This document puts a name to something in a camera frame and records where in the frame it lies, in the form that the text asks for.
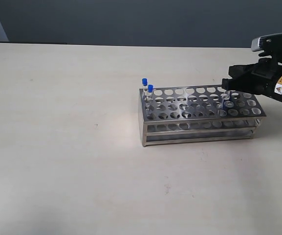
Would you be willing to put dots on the stainless steel test tube rack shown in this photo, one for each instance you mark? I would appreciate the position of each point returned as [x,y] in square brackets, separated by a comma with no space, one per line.
[190,114]

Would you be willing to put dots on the blue-capped test tube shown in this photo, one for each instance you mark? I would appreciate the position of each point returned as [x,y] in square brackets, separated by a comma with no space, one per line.
[149,95]
[226,103]
[145,89]

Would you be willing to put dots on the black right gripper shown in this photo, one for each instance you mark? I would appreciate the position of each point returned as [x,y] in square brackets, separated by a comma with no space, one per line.
[267,76]

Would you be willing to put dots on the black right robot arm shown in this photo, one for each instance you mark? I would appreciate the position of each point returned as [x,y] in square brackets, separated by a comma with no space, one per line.
[262,78]

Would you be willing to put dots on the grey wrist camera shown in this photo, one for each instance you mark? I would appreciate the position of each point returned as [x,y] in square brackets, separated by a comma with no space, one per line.
[271,42]

